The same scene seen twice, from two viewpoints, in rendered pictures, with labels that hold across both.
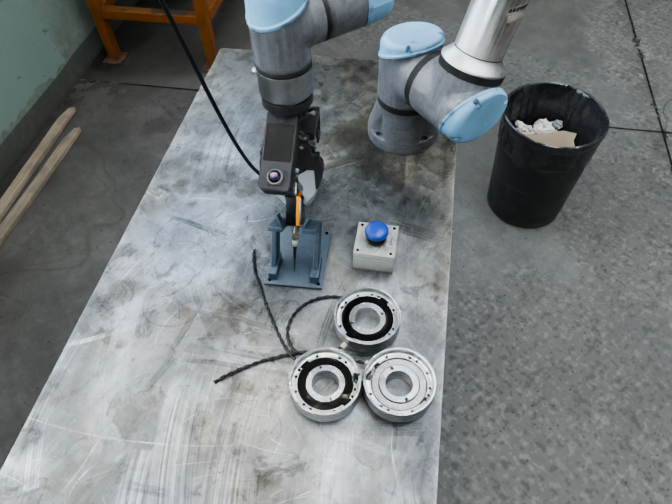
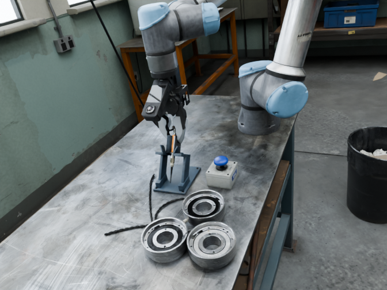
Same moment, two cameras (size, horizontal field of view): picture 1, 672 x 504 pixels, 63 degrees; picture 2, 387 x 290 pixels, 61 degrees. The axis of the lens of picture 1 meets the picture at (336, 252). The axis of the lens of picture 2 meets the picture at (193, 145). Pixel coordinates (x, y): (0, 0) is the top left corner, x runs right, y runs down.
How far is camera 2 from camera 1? 35 cm
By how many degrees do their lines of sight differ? 26
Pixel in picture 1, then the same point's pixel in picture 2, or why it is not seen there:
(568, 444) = not seen: outside the picture
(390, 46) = (242, 69)
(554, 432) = not seen: outside the picture
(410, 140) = (259, 126)
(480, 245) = (340, 231)
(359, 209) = not seen: hidden behind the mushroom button
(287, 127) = (162, 86)
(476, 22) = (281, 45)
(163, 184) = (120, 145)
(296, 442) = (138, 272)
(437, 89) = (264, 85)
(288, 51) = (157, 39)
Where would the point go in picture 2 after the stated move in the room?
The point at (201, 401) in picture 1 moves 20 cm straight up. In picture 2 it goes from (93, 244) to (65, 176)
